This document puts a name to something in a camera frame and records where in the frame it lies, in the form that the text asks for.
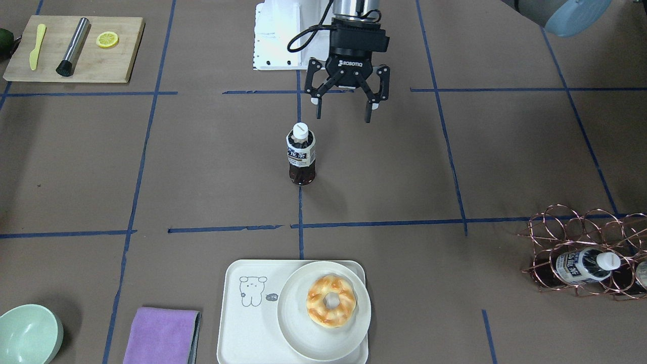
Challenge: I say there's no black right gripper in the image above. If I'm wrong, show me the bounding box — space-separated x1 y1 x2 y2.
304 18 391 123

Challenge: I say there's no tea bottle white cap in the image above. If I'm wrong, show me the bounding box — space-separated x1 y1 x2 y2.
286 122 317 186

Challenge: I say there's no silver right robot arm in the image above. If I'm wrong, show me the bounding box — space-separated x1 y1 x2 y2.
303 1 391 123

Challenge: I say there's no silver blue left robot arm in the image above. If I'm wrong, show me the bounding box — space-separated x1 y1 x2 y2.
503 1 612 37

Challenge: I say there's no cream serving tray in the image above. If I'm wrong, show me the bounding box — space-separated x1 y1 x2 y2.
217 259 365 363

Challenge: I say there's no tea bottle in rack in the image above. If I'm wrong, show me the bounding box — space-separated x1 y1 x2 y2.
617 260 646 295
532 247 621 289

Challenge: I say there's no glazed donut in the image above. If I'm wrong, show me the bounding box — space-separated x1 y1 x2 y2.
305 275 357 329

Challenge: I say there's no lemon slice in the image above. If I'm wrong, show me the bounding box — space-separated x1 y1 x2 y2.
96 31 120 49

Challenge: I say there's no wooden cutting board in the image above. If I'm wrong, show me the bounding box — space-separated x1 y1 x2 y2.
3 15 145 83

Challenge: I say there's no cream round plate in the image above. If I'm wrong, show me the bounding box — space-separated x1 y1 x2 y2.
277 261 372 363

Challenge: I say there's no steel muddler black tip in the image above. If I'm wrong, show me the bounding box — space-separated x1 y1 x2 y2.
56 18 91 77

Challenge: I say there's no purple folded cloth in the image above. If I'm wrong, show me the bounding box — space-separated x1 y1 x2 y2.
123 306 202 363

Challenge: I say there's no yellow plastic knife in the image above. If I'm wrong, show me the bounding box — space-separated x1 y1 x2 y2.
29 23 47 71

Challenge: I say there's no green avocado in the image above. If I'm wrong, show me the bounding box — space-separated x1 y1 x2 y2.
0 28 15 62

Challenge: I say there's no mint green bowl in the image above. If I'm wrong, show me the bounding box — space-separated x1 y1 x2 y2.
1 304 63 363

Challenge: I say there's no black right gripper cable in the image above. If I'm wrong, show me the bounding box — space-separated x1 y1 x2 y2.
287 0 335 53

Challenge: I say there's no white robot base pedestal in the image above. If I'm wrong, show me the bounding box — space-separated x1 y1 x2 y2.
253 1 330 71

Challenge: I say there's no copper wire bottle rack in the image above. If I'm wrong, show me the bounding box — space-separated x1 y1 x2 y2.
522 204 646 301

